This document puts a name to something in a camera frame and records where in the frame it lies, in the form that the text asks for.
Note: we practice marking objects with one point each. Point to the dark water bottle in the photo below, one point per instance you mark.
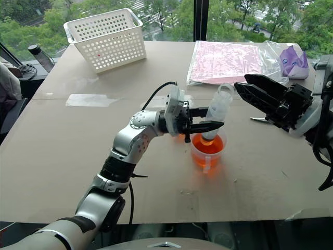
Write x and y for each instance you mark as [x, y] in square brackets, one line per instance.
[40, 57]

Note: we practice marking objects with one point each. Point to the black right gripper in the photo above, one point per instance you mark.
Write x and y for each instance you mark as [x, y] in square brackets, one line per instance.
[294, 104]

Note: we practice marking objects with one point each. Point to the silver robot torso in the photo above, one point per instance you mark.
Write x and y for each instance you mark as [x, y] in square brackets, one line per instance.
[161, 244]

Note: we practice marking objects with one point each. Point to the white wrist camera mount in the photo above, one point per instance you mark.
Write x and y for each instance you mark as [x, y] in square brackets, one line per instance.
[309, 122]
[173, 110]

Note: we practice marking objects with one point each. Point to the clear cup with red liquid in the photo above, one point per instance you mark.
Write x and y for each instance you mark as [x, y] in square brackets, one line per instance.
[208, 152]

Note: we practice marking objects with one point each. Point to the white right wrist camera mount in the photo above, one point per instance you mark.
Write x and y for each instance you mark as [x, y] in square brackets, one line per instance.
[309, 122]

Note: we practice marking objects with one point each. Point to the clear plastic syringe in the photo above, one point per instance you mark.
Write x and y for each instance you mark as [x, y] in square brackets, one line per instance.
[219, 104]

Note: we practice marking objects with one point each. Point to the black window frame post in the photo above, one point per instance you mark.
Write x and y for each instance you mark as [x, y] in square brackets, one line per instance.
[201, 20]

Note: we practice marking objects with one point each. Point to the pink paper in plastic sleeve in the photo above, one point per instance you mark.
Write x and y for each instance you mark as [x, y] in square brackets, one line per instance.
[223, 62]

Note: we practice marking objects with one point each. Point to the black side table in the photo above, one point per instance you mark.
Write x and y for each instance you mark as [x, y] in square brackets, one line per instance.
[31, 78]

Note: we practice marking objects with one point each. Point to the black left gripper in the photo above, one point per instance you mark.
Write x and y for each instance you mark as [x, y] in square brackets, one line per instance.
[185, 118]

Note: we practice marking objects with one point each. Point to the dark rounded shape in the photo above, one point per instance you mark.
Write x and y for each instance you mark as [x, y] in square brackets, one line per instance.
[221, 238]

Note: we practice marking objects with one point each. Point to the grey fabric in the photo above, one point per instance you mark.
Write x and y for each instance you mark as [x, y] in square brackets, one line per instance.
[9, 86]

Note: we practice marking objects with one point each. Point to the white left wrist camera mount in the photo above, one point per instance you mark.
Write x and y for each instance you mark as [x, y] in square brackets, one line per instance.
[173, 110]

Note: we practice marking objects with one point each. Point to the clear plastic bag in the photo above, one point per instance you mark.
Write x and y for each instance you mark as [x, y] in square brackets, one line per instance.
[270, 60]

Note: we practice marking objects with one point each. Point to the purple packet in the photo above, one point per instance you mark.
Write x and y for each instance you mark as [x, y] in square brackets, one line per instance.
[295, 63]

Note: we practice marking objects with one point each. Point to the silver metal tool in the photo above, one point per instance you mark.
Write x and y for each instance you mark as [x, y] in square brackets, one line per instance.
[257, 119]

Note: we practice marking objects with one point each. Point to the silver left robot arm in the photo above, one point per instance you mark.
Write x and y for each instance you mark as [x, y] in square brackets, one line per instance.
[125, 140]

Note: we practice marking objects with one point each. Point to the white perforated plastic basket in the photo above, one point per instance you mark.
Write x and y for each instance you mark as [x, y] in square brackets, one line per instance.
[114, 49]

